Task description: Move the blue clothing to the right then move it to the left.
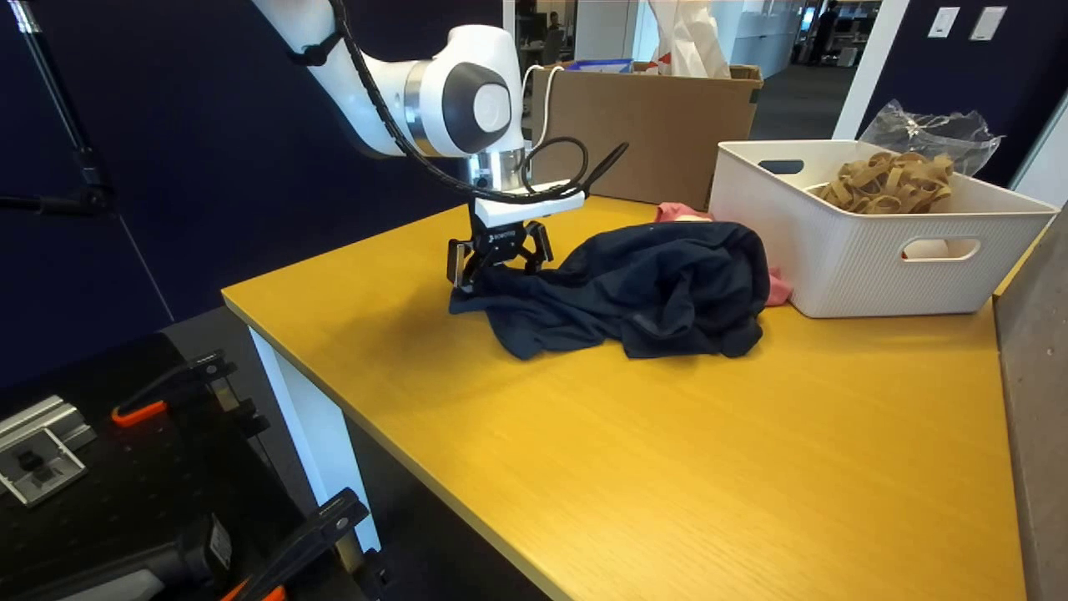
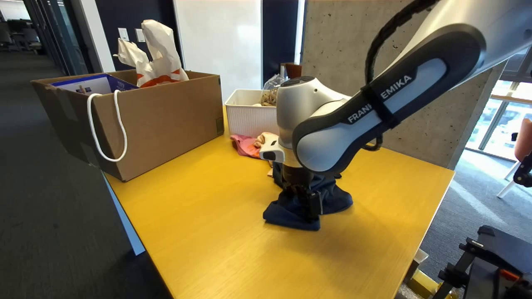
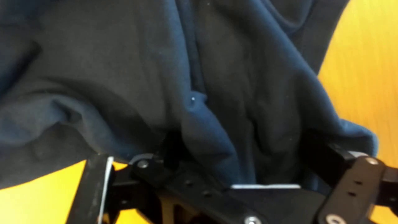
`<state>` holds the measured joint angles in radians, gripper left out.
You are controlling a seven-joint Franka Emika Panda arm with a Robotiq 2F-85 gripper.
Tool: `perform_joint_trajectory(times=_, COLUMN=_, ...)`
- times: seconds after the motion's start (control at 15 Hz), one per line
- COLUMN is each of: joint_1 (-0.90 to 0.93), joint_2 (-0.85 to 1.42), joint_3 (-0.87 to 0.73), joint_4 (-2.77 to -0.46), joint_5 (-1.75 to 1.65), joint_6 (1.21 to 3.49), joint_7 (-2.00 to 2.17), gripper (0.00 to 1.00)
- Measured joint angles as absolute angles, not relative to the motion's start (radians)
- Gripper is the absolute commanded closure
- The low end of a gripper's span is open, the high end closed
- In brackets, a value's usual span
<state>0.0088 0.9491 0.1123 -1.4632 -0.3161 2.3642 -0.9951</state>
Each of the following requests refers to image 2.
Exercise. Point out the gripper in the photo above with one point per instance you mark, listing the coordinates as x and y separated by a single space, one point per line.
296 175

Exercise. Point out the dark blue clothing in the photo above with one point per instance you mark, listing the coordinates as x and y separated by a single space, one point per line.
332 198

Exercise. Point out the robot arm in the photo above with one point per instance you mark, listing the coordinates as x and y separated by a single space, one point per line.
374 120

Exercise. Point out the beige cloth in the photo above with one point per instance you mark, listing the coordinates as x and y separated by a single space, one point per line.
265 139

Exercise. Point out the pink cloth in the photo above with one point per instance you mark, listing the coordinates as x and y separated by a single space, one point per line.
246 146

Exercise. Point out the white ribbed plastic basket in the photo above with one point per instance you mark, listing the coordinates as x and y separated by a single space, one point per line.
249 118

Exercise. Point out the clear plastic bag of items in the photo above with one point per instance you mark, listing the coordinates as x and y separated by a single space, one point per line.
270 96

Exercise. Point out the brown container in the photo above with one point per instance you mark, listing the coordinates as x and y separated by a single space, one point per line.
293 69

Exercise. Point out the yellow box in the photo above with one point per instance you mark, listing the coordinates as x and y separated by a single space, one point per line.
424 285

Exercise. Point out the brown cardboard box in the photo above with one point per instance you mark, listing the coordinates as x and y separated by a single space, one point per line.
166 120

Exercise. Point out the black clamp stand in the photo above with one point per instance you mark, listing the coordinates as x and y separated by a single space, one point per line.
494 261

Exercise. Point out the window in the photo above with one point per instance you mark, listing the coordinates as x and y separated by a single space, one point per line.
498 120

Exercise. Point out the white and orange paper bag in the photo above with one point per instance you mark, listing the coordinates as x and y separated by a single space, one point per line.
160 54

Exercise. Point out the orange chair with white legs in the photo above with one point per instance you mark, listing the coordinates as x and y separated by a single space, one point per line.
524 139

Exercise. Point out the row of office chairs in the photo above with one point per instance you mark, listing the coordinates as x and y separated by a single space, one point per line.
20 35

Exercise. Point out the white wall switch plate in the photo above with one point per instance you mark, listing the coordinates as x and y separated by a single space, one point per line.
123 34
140 35

